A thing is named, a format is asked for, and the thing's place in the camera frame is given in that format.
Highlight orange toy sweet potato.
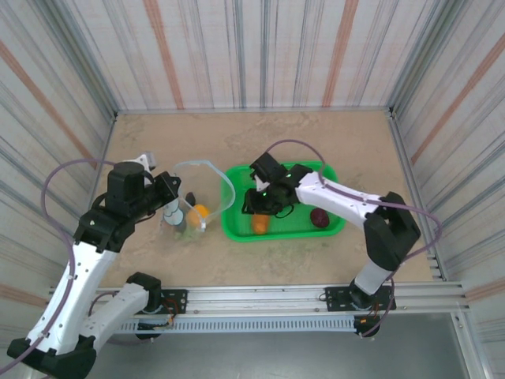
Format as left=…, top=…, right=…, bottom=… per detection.
left=251, top=212, right=271, bottom=236

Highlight clear zip-top bag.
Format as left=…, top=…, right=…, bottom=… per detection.
left=159, top=159, right=237, bottom=242

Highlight green plastic mesh basket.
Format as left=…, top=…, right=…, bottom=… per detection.
left=219, top=159, right=348, bottom=242

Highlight yellow toy bell pepper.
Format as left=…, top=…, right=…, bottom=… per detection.
left=185, top=203, right=209, bottom=230

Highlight dark purple toy beet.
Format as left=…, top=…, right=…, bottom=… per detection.
left=309, top=208, right=331, bottom=230

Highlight grey metal panel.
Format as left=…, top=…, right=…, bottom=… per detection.
left=78, top=333, right=473, bottom=379

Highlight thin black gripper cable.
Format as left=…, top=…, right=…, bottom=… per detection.
left=274, top=201, right=296, bottom=219

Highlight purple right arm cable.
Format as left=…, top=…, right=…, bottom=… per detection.
left=264, top=139, right=443, bottom=339

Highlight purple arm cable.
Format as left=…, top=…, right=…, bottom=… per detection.
left=7, top=157, right=137, bottom=366
left=264, top=139, right=443, bottom=339

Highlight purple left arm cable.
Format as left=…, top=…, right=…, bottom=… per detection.
left=7, top=157, right=137, bottom=366

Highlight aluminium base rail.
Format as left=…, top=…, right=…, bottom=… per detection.
left=47, top=280, right=473, bottom=316

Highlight slotted grey cable duct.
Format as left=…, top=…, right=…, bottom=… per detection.
left=118, top=317, right=357, bottom=336

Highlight red and black wires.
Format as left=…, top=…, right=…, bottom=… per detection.
left=162, top=298, right=178, bottom=328
left=365, top=302, right=394, bottom=323

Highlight aluminium frame profile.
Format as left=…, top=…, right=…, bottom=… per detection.
left=388, top=107, right=449, bottom=282

